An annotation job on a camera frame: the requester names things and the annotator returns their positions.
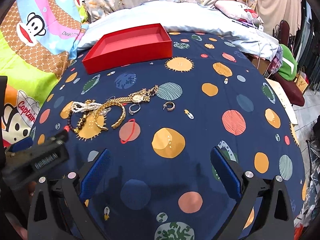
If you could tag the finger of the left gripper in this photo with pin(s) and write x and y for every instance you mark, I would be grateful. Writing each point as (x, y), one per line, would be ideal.
(21, 145)
(61, 137)

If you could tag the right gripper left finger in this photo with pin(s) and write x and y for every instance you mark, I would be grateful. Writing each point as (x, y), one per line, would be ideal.
(58, 209)

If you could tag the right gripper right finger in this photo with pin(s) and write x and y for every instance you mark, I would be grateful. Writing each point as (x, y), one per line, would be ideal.
(274, 219)

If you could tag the gold wrist watch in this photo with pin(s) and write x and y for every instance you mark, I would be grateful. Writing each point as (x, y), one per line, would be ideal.
(140, 96)

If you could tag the hoop earring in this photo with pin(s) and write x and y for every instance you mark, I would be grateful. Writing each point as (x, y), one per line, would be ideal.
(169, 106)

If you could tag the navy planet print bedsheet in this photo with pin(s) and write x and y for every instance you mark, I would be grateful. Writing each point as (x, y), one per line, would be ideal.
(161, 183)

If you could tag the colourful monkey cartoon blanket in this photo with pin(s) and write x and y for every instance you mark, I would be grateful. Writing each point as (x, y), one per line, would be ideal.
(39, 39)

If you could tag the red cardboard tray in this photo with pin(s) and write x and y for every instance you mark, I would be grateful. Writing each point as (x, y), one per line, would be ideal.
(132, 45)

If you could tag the dark red chair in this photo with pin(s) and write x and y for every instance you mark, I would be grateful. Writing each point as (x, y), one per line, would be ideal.
(291, 90)

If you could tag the green cloth item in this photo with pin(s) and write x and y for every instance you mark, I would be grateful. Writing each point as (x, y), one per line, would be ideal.
(288, 70)

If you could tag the white pillow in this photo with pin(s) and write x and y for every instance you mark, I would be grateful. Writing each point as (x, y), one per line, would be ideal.
(174, 17)

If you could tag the light blue crumpled sheet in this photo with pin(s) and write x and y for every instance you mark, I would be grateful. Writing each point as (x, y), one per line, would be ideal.
(254, 42)

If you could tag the pink cartoon pillow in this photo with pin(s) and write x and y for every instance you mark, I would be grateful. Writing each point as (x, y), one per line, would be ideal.
(239, 11)

